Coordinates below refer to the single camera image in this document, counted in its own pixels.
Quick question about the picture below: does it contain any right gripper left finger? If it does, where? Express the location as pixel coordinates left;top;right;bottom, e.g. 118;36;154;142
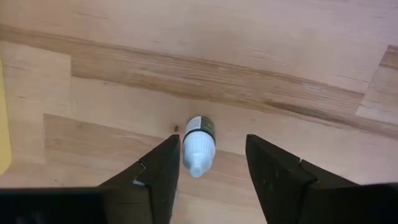
98;134;181;224

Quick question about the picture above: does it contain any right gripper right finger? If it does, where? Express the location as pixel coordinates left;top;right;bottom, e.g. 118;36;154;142
245;134;361;224

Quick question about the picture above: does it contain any small dark coloring bottle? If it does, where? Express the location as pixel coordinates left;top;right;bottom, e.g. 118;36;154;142
182;115;217;179

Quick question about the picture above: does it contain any yellow translucent plastic bin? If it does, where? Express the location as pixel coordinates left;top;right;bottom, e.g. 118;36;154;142
0;58;12;177

